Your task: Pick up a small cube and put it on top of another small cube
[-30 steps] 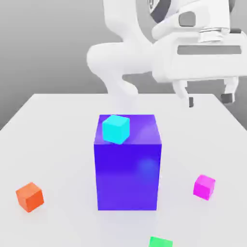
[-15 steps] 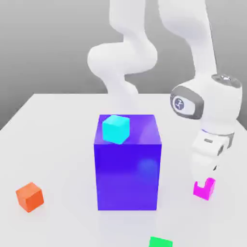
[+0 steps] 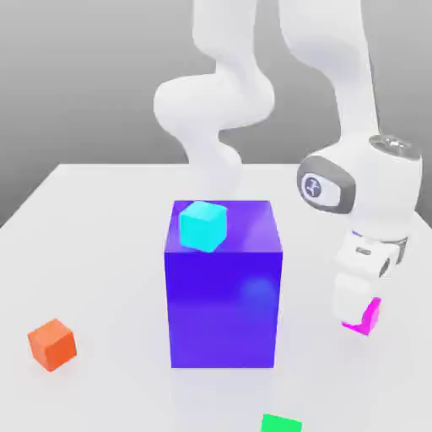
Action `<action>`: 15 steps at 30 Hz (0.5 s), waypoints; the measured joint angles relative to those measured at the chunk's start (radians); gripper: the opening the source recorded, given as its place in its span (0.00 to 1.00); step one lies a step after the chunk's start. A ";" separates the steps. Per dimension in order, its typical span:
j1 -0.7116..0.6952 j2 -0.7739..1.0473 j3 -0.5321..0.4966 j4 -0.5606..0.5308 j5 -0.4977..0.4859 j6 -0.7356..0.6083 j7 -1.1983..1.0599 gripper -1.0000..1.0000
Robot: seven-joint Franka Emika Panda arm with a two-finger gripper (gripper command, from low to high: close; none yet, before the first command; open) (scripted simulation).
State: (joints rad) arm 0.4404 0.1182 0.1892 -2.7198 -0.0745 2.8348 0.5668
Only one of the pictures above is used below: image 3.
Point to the small cyan cube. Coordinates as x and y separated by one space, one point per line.
202 226

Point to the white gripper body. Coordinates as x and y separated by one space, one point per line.
349 297

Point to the small green cube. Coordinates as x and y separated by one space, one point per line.
280 424

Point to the small magenta cube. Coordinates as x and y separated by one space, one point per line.
371 317

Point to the large blue box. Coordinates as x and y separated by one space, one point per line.
222 310

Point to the small orange cube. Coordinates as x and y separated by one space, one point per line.
52 346

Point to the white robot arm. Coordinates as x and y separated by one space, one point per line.
216 108

